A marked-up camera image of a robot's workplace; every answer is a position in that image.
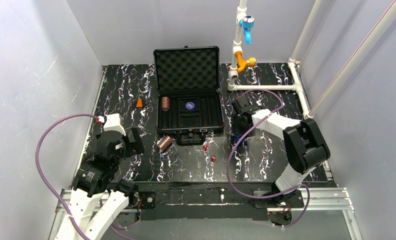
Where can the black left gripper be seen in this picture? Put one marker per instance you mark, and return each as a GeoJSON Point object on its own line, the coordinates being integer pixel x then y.
{"type": "Point", "coordinates": [135, 141]}

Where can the purple small blind button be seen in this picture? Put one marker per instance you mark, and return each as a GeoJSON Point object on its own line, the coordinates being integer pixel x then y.
{"type": "Point", "coordinates": [190, 105]}

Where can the orange black chip roll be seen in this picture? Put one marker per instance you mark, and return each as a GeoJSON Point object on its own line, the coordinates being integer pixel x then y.
{"type": "Point", "coordinates": [165, 103]}

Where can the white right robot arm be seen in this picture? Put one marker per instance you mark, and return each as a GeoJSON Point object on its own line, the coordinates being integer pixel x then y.
{"type": "Point", "coordinates": [305, 146]}

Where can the orange black chip stack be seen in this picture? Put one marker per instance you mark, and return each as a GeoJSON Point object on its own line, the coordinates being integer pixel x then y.
{"type": "Point", "coordinates": [164, 143]}

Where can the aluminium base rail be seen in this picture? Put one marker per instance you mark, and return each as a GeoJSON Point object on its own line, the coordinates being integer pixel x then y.
{"type": "Point", "coordinates": [219, 202]}

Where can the black poker set case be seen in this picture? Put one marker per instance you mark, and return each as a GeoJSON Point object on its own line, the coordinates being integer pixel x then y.
{"type": "Point", "coordinates": [189, 74]}

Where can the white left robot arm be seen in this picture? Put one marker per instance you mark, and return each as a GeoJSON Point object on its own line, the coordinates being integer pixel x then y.
{"type": "Point", "coordinates": [93, 204]}

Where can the blue small blind button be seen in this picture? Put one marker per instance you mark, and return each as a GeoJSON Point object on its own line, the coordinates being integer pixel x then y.
{"type": "Point", "coordinates": [237, 145]}

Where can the orange black small clip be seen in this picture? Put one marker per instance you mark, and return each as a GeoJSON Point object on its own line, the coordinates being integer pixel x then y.
{"type": "Point", "coordinates": [140, 103]}

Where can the orange brass valve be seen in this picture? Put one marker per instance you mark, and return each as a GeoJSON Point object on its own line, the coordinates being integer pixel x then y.
{"type": "Point", "coordinates": [242, 64]}

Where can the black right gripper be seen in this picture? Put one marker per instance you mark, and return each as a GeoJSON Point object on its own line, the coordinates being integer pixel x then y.
{"type": "Point", "coordinates": [239, 108]}

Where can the blue valve handle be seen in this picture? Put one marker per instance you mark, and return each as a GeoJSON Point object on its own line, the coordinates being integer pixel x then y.
{"type": "Point", "coordinates": [247, 23]}

